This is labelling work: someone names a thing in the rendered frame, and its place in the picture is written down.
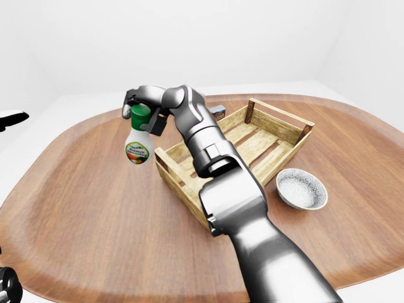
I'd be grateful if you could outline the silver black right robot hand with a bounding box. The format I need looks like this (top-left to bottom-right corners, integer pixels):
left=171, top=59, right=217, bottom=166
left=122, top=84, right=220, bottom=137

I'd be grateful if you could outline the white green-capped salad dressing bottle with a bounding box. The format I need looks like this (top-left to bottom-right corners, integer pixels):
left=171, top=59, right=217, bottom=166
left=124, top=104, right=155, bottom=165

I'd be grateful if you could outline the wooden slat tray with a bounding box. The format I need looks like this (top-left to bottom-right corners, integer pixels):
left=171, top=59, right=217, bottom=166
left=153, top=97, right=316, bottom=233

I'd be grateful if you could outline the small printed food box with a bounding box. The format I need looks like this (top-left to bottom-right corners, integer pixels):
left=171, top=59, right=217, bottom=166
left=208, top=104, right=227, bottom=121

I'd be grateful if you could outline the patterned grey white bowl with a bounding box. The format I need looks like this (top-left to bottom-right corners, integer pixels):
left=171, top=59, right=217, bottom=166
left=276, top=168, right=329, bottom=211

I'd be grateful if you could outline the black and white shape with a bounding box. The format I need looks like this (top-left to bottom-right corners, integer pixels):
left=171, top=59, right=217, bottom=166
left=0, top=109, right=30, bottom=133

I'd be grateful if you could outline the dark knobbed shape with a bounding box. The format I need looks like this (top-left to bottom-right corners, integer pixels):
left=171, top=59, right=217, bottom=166
left=0, top=266, right=23, bottom=303

